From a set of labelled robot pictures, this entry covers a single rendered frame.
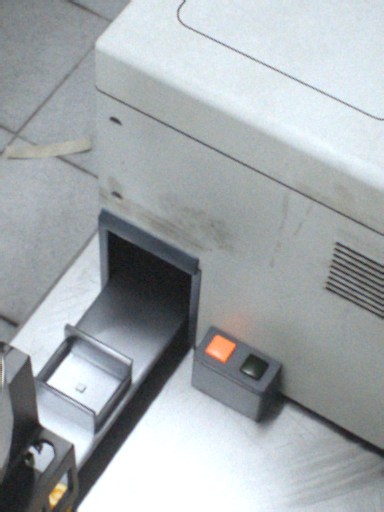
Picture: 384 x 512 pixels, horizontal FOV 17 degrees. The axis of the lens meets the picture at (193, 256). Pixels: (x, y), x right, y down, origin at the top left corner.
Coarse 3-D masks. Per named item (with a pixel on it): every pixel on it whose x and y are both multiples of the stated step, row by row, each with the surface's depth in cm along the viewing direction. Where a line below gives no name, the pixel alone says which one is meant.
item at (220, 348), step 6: (216, 336) 96; (216, 342) 96; (222, 342) 96; (228, 342) 96; (210, 348) 95; (216, 348) 95; (222, 348) 95; (228, 348) 96; (210, 354) 95; (216, 354) 95; (222, 354) 95; (228, 354) 95; (222, 360) 95
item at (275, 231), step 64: (192, 0) 80; (256, 0) 81; (320, 0) 81; (128, 64) 78; (192, 64) 78; (256, 64) 78; (320, 64) 78; (128, 128) 83; (192, 128) 80; (256, 128) 76; (320, 128) 75; (128, 192) 89; (192, 192) 85; (256, 192) 81; (320, 192) 77; (192, 256) 91; (256, 256) 86; (320, 256) 82; (192, 320) 98; (256, 320) 93; (320, 320) 88; (192, 384) 99; (256, 384) 94; (320, 384) 95
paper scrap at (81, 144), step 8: (88, 136) 220; (56, 144) 221; (64, 144) 221; (72, 144) 220; (80, 144) 220; (88, 144) 220; (8, 152) 218; (16, 152) 219; (24, 152) 219; (32, 152) 219; (40, 152) 220; (48, 152) 220; (56, 152) 220; (64, 152) 220; (72, 152) 220
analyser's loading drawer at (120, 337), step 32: (128, 256) 101; (128, 288) 100; (160, 288) 100; (96, 320) 98; (128, 320) 98; (160, 320) 98; (64, 352) 96; (96, 352) 94; (128, 352) 97; (160, 352) 97; (64, 384) 95; (96, 384) 95; (128, 384) 95; (64, 416) 94; (96, 416) 92; (32, 448) 92; (64, 480) 91
